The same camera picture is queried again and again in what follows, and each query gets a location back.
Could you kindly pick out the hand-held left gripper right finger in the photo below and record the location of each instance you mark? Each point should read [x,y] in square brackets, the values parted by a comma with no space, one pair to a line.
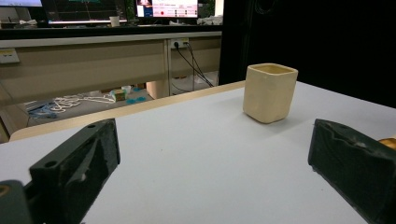
[351,165]

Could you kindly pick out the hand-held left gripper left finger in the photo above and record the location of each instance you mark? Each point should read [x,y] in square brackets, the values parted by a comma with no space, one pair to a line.
[74,168]

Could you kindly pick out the wooden spoon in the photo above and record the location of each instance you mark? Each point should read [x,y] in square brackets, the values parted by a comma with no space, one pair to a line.
[389,143]

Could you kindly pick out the cream square ceramic cup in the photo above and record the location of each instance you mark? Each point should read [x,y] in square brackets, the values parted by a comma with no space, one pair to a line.
[269,93]

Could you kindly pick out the small green box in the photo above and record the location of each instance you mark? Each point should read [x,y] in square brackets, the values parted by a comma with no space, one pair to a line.
[118,95]

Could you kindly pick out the blue round discs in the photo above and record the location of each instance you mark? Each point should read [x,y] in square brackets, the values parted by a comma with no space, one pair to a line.
[136,100]

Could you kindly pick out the beige office desk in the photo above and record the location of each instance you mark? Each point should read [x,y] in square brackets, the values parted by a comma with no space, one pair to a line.
[93,68]

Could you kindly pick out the white label plate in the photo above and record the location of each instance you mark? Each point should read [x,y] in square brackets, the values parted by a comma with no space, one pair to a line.
[8,56]

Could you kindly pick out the black curtain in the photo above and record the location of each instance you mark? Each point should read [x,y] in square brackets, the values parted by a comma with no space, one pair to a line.
[311,37]

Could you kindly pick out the white paper cup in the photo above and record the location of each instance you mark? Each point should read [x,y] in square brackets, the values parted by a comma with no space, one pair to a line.
[114,21]

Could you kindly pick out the dark computer monitor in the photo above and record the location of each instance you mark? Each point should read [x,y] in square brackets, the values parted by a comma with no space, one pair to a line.
[84,11]

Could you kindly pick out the computer monitor edge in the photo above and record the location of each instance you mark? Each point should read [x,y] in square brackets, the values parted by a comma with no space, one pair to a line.
[18,2]

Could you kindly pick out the bright computer monitor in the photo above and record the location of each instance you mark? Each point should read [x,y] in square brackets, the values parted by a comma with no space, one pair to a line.
[168,8]

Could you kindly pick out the white wall socket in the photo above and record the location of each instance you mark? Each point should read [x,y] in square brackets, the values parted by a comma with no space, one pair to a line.
[179,43]

